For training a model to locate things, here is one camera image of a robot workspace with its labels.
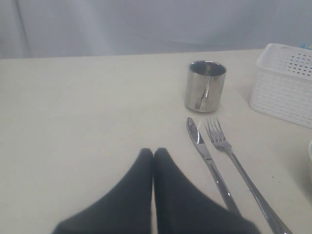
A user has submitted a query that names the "grey speckled ceramic bowl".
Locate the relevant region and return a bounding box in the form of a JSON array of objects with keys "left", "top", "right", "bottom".
[{"left": 308, "top": 140, "right": 312, "bottom": 161}]

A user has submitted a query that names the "white perforated plastic basket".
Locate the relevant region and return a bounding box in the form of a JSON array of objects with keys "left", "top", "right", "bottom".
[{"left": 249, "top": 43, "right": 312, "bottom": 128}]

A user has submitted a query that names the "silver metal table knife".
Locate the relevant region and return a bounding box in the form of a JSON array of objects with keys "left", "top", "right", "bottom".
[{"left": 186, "top": 117, "right": 242, "bottom": 216}]

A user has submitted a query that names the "silver metal fork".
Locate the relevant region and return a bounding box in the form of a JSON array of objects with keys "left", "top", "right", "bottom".
[{"left": 206, "top": 117, "right": 292, "bottom": 234}]

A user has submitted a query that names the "silver foil packet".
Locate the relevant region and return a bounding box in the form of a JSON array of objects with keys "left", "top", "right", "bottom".
[{"left": 184, "top": 60, "right": 227, "bottom": 113}]

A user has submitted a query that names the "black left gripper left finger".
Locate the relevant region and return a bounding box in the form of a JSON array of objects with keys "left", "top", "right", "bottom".
[{"left": 53, "top": 148, "right": 153, "bottom": 234}]

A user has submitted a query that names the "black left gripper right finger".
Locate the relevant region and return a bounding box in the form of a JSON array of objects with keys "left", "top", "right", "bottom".
[{"left": 154, "top": 148, "right": 260, "bottom": 234}]

